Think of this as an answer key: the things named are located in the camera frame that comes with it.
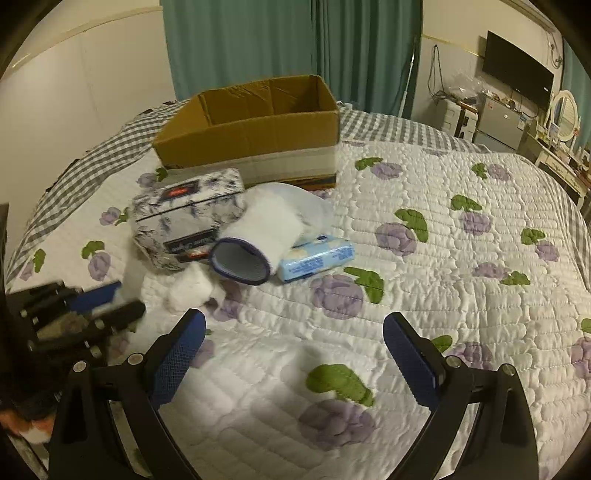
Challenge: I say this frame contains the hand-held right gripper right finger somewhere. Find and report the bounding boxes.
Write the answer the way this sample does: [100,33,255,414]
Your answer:
[383,312,541,480]

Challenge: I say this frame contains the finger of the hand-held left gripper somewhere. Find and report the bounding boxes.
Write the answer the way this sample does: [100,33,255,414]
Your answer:
[9,281,123,326]
[25,301,147,365]

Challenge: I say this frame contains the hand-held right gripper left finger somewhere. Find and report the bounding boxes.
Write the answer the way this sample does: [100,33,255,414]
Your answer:
[48,308,207,480]

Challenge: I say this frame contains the white fluffy cotton piece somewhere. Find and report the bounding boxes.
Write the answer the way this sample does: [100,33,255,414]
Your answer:
[167,267,215,306]

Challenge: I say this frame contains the floral quilted blanket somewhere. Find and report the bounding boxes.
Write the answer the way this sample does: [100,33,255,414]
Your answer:
[4,138,591,480]

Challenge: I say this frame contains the floral print tissue pack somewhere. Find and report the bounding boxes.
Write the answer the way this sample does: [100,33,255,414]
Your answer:
[131,168,246,273]

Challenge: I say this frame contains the blue tissue packet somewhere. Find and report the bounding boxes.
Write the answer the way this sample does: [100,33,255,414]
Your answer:
[277,234,355,283]

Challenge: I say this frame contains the orange white cloth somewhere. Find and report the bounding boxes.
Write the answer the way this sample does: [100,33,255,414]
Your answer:
[0,406,51,445]

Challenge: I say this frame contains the white fluffy slipper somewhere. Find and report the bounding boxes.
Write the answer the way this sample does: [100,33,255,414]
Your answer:
[277,185,334,237]
[210,182,306,286]

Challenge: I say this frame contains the open brown cardboard box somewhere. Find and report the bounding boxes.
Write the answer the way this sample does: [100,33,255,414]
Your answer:
[151,75,341,189]

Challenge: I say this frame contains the cream dressing table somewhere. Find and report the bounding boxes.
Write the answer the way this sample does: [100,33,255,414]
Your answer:
[517,124,591,208]

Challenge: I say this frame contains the white cabinet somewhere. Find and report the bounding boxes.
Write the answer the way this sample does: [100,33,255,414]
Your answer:
[438,99,463,134]

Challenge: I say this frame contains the small grey fridge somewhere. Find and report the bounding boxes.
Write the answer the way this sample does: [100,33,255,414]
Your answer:
[473,92,539,152]

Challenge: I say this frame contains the oval vanity mirror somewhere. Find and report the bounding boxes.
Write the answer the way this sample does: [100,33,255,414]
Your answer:
[549,90,581,153]

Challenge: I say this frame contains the green curtain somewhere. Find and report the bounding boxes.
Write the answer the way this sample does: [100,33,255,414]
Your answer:
[159,0,423,118]
[561,39,591,100]

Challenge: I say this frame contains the hanging black cables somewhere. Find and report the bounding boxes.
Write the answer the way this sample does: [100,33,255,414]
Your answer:
[427,44,450,100]

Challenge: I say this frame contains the black wall television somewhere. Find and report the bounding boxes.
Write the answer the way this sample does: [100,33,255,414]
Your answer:
[482,31,555,110]

